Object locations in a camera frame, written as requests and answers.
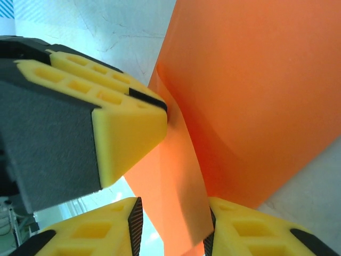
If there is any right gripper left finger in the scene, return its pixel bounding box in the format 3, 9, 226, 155
15, 196, 145, 256

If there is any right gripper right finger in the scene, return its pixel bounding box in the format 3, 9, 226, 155
202, 196, 335, 256

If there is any orange cloth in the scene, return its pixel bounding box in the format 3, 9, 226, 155
124, 0, 341, 256

